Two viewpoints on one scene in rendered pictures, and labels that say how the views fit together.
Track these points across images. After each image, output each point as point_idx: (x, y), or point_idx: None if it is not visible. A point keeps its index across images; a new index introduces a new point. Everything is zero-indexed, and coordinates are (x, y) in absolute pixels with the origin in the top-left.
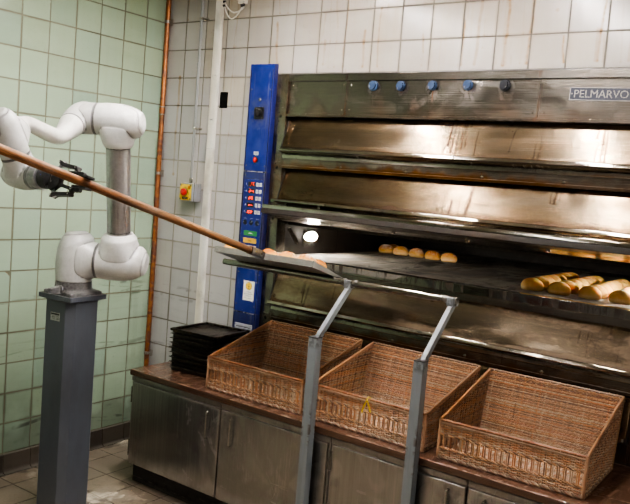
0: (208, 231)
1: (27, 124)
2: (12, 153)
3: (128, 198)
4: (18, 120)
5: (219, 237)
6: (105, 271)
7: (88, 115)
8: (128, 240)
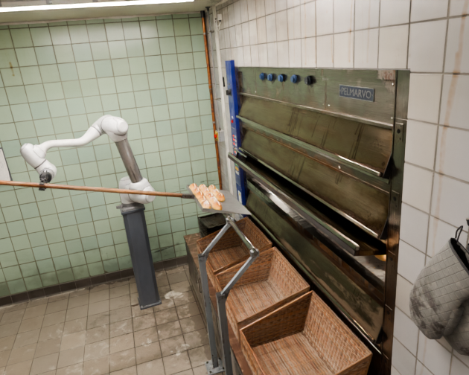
0: (141, 192)
1: (40, 148)
2: None
3: (73, 187)
4: (31, 149)
5: (151, 194)
6: (133, 199)
7: (100, 126)
8: (138, 185)
